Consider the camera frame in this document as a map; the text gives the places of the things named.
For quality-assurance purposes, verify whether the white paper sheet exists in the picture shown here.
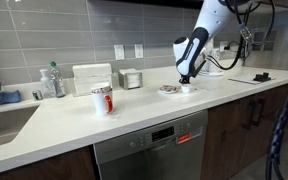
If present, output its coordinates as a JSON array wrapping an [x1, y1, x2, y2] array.
[[227, 75, 277, 86]]

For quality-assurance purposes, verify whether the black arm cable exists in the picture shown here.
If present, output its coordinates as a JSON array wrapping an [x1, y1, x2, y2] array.
[[205, 0, 276, 71]]

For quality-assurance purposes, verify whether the clear soap pump bottle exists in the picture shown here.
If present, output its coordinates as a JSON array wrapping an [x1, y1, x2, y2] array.
[[39, 68, 56, 99]]

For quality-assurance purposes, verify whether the dark wood base cabinet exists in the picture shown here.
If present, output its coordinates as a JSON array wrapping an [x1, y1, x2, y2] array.
[[200, 83, 288, 180]]

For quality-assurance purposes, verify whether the white teacup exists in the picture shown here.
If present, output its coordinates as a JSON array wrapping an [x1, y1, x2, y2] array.
[[180, 83, 194, 95]]

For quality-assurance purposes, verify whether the water bottle with green cap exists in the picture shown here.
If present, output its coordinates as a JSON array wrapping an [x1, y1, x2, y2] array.
[[49, 61, 67, 99]]

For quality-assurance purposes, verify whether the small white plate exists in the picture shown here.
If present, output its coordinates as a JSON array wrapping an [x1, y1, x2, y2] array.
[[157, 84, 179, 95]]

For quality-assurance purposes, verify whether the small metal can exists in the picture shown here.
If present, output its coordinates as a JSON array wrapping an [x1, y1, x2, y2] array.
[[31, 89, 45, 102]]

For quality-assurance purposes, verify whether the stainless steel dishwasher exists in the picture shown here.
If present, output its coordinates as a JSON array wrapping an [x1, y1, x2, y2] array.
[[93, 109, 209, 180]]

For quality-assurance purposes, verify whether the black cabinet handle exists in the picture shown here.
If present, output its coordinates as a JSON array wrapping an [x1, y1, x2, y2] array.
[[255, 98, 266, 128], [246, 98, 257, 131]]

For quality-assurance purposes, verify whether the white mug with red handle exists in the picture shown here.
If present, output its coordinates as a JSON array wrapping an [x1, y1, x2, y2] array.
[[90, 83, 115, 117]]

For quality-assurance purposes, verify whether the small black device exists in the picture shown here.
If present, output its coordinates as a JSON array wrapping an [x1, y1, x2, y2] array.
[[252, 71, 273, 83]]

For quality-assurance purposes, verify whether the stack of white paper towels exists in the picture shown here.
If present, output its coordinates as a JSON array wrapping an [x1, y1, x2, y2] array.
[[71, 63, 114, 97]]

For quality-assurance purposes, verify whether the white wall outlet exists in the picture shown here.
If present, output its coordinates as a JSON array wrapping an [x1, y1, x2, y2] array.
[[133, 43, 145, 60]]

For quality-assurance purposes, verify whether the wall outlet with black plug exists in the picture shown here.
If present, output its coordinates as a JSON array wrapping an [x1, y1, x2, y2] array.
[[219, 40, 231, 53]]

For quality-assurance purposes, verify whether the red wrapped packet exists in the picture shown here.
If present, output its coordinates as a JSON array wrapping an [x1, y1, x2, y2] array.
[[160, 85, 177, 93]]

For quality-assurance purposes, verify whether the metal napkin dispenser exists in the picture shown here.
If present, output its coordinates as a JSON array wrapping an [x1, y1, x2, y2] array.
[[118, 68, 144, 91]]

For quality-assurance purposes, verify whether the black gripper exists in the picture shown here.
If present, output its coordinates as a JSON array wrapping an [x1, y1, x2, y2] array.
[[178, 74, 193, 86]]

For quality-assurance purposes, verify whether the white sink basin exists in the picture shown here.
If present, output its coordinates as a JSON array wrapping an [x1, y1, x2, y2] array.
[[0, 104, 41, 150]]

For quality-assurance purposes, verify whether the blue sponge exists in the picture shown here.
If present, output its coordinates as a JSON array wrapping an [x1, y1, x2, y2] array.
[[0, 89, 23, 105]]

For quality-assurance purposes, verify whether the white wall switch plate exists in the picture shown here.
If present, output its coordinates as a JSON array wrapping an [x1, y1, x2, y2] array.
[[113, 44, 126, 61]]

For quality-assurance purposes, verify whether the black corrugated hose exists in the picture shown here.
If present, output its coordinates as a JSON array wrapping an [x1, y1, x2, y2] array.
[[264, 41, 288, 180]]

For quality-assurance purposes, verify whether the dark wood sink cabinet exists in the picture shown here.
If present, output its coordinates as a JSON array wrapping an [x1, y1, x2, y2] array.
[[0, 145, 97, 180]]

